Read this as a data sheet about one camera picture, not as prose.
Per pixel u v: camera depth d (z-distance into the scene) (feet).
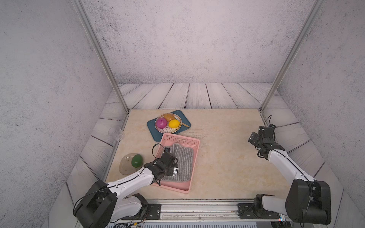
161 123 3.43
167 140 3.24
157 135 3.33
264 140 2.17
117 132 3.36
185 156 3.07
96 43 2.71
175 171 2.59
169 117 3.62
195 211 2.44
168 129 3.52
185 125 3.64
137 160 2.92
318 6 2.29
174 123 3.45
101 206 1.32
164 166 2.17
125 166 2.92
